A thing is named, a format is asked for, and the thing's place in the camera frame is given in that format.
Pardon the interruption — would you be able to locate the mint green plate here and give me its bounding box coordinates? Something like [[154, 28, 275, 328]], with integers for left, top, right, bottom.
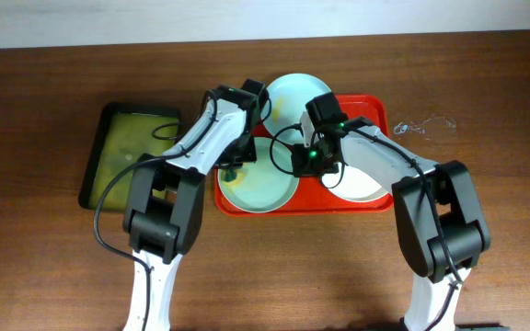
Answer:
[[216, 137, 299, 213]]

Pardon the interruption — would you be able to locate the light blue top plate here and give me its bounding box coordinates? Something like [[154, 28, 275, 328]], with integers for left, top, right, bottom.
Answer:
[[263, 74, 331, 137]]

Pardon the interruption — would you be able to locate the white plate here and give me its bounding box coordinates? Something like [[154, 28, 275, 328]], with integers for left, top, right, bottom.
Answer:
[[321, 165, 387, 203]]

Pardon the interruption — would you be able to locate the red plastic tray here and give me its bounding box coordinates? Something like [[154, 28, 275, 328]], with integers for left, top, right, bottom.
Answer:
[[213, 94, 394, 217]]

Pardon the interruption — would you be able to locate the yellow green sponge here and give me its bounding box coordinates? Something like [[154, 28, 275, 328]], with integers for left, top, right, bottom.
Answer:
[[221, 168, 247, 186]]

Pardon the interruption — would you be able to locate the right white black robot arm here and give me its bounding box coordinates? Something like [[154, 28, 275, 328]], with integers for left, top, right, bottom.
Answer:
[[292, 93, 491, 330]]

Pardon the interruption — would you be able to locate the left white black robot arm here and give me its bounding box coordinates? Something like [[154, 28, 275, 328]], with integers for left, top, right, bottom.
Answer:
[[123, 79, 269, 330]]

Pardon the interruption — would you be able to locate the black tray with green liquid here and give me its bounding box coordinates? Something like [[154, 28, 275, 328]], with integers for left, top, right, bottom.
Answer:
[[78, 102, 180, 210]]

